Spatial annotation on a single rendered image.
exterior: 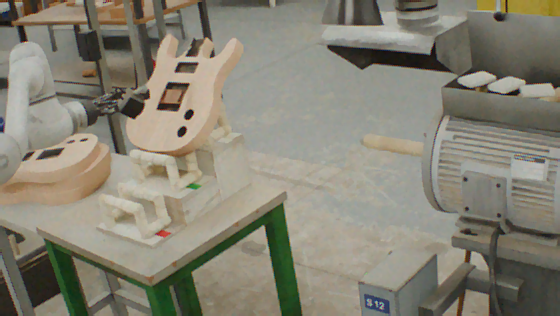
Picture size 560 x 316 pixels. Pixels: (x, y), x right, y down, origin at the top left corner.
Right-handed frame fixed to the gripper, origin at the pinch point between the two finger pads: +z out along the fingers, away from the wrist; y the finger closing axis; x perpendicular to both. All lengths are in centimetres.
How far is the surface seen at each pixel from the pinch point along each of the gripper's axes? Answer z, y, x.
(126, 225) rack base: -8.6, -3.6, -39.1
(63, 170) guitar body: -2, -46, -30
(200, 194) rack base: 9.2, 13.1, -32.0
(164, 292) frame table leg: -20, 25, -49
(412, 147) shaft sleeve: 7, 88, -6
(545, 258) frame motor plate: -3, 127, -21
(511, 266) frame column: -1, 118, -26
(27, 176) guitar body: -10, -60, -32
